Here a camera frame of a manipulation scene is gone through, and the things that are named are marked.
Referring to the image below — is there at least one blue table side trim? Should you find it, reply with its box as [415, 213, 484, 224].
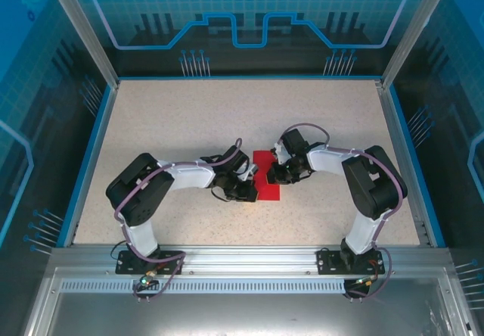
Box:
[390, 84, 447, 248]
[62, 84, 118, 248]

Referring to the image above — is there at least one silver metal panel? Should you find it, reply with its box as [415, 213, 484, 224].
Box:
[22, 267, 473, 336]

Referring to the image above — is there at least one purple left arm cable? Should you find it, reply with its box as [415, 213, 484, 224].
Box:
[114, 137, 243, 302]

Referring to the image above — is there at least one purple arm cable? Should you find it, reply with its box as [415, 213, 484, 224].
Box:
[281, 123, 404, 301]
[114, 137, 243, 302]

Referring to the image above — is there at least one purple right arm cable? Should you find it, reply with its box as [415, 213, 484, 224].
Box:
[281, 123, 404, 301]

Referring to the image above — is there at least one aluminium mounting rail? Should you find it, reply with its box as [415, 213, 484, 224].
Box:
[51, 245, 453, 276]

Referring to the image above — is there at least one slotted aluminium cable duct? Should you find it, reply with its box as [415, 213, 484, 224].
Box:
[60, 279, 351, 294]

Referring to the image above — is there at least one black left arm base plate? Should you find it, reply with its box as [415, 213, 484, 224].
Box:
[115, 248, 187, 275]

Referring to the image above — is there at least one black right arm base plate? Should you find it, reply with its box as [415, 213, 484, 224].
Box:
[316, 247, 386, 275]

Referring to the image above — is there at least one left cable connector green light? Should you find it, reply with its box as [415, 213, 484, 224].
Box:
[138, 269, 158, 288]

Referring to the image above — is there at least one aluminium frame post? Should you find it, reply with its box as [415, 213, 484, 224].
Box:
[380, 0, 455, 89]
[43, 0, 121, 87]

